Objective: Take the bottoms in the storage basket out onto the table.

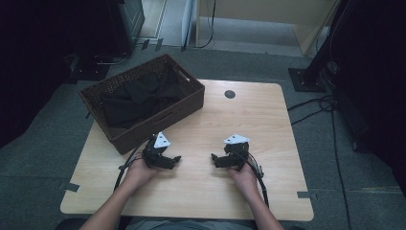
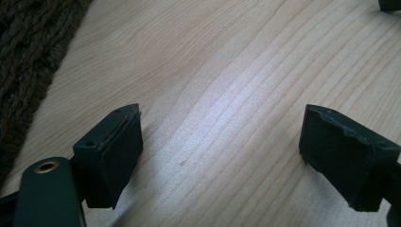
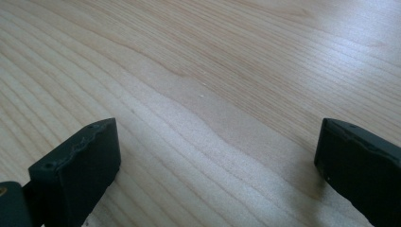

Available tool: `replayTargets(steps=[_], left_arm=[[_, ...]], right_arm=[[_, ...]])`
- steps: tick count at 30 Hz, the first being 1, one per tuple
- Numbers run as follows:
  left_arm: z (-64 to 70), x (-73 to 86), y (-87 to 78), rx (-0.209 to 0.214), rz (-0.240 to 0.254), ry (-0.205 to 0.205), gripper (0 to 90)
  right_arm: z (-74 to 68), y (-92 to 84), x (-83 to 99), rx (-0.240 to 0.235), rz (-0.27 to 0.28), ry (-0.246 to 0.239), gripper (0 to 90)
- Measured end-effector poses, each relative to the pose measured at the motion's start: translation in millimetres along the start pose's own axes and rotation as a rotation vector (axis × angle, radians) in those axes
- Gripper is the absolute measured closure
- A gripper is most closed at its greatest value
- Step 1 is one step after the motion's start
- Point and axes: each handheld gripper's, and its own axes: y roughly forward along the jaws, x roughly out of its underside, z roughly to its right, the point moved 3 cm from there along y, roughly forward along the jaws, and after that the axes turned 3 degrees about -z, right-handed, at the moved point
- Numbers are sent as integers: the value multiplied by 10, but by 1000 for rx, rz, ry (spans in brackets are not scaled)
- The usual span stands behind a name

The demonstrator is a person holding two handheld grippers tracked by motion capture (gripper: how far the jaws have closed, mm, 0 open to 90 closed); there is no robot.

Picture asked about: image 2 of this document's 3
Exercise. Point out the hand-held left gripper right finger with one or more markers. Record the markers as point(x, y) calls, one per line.
point(343, 157)

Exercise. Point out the black pants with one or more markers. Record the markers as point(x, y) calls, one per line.
point(391, 4)

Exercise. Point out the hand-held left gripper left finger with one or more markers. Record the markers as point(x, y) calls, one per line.
point(107, 164)

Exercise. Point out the brown woven basket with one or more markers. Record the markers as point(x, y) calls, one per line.
point(25, 63)

